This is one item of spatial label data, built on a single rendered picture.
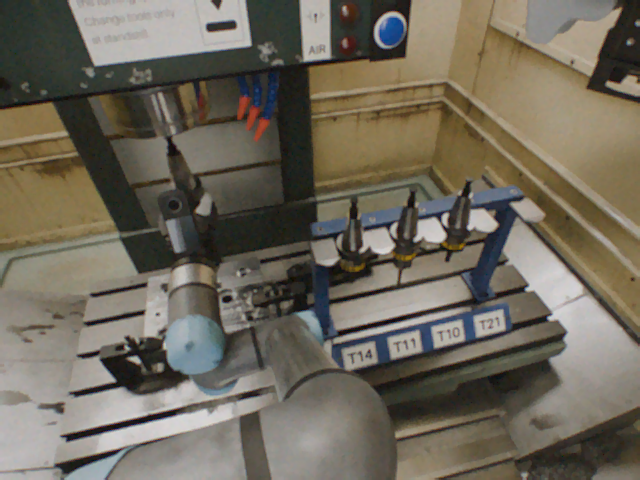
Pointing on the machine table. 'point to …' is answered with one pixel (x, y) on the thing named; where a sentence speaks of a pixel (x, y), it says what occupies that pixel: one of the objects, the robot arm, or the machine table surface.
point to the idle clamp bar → (312, 271)
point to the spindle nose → (157, 110)
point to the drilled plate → (220, 302)
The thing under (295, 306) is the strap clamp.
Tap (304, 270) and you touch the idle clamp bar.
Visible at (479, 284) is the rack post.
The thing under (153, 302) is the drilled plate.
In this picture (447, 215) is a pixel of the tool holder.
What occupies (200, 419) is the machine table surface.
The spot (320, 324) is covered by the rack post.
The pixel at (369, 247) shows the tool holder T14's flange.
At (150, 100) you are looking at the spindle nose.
